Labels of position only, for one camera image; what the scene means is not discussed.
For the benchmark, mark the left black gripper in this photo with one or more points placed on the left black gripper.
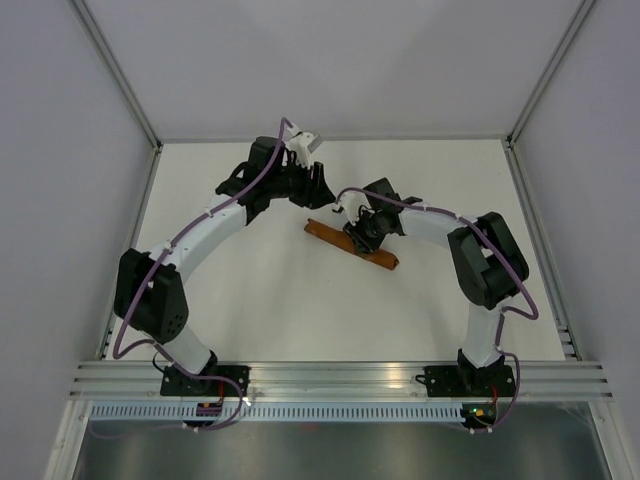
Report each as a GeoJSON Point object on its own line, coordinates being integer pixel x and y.
{"type": "Point", "coordinates": [316, 193]}

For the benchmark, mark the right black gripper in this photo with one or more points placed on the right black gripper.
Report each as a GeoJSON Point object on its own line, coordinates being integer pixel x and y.
{"type": "Point", "coordinates": [361, 242]}

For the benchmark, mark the orange-brown cloth napkin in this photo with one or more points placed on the orange-brown cloth napkin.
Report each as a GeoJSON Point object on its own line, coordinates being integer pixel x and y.
{"type": "Point", "coordinates": [341, 240]}

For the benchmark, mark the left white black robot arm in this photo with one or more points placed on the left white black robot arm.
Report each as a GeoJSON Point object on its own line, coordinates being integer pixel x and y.
{"type": "Point", "coordinates": [150, 295]}

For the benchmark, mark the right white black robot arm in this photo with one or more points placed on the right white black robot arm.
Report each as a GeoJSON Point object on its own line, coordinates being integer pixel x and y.
{"type": "Point", "coordinates": [490, 270]}

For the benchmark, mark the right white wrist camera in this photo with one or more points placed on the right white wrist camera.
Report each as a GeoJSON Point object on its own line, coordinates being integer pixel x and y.
{"type": "Point", "coordinates": [352, 205]}

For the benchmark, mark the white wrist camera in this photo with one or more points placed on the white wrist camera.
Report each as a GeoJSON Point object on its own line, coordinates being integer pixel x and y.
{"type": "Point", "coordinates": [352, 205]}
{"type": "Point", "coordinates": [302, 144]}

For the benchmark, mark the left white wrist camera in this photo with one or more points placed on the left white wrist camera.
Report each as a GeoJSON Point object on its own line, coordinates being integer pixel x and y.
{"type": "Point", "coordinates": [302, 144]}

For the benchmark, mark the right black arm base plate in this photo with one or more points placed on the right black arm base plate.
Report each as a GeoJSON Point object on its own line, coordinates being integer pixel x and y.
{"type": "Point", "coordinates": [447, 381]}

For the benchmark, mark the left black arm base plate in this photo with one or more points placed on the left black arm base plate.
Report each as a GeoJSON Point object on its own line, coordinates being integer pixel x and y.
{"type": "Point", "coordinates": [177, 384]}

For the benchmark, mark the left aluminium frame post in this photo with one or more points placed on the left aluminium frame post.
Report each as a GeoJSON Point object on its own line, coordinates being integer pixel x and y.
{"type": "Point", "coordinates": [100, 43]}

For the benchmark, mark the aluminium frame post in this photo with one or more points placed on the aluminium frame post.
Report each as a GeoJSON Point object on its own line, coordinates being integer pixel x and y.
{"type": "Point", "coordinates": [559, 54]}
{"type": "Point", "coordinates": [100, 43]}

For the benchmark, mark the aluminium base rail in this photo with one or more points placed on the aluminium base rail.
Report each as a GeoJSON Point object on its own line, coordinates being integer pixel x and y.
{"type": "Point", "coordinates": [541, 381]}

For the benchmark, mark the white slotted cable duct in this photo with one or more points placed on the white slotted cable duct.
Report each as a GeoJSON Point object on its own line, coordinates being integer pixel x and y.
{"type": "Point", "coordinates": [446, 412]}

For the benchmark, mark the right aluminium frame post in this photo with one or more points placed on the right aluminium frame post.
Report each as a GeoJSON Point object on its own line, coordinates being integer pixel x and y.
{"type": "Point", "coordinates": [559, 54]}

